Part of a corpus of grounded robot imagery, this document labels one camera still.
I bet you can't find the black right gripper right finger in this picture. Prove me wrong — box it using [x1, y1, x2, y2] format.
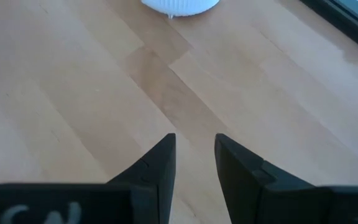
[214, 133, 358, 224]

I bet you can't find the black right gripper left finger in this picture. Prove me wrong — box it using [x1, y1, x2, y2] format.
[0, 133, 177, 224]

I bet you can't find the white ribbed round organizer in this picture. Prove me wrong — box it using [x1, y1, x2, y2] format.
[140, 0, 221, 19]

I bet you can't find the black aluminium table frame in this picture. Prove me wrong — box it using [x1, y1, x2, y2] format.
[299, 0, 358, 59]

